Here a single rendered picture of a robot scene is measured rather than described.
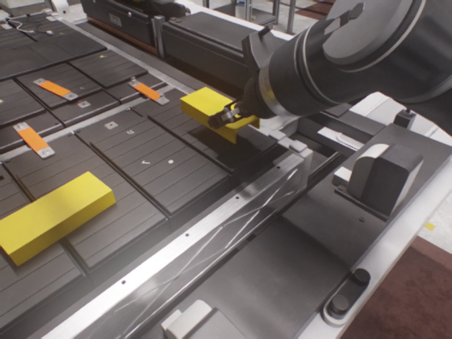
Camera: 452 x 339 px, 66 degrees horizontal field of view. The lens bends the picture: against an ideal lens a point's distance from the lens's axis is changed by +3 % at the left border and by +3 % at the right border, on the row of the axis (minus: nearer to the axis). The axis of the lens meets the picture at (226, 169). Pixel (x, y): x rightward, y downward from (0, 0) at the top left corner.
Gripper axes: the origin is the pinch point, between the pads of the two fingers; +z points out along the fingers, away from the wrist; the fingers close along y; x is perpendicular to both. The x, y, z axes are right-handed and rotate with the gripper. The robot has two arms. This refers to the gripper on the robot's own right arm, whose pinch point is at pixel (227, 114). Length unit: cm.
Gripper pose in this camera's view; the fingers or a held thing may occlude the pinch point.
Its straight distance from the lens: 66.6
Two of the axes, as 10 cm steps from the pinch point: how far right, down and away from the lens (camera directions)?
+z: -5.2, 1.1, 8.5
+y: 7.3, -4.7, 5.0
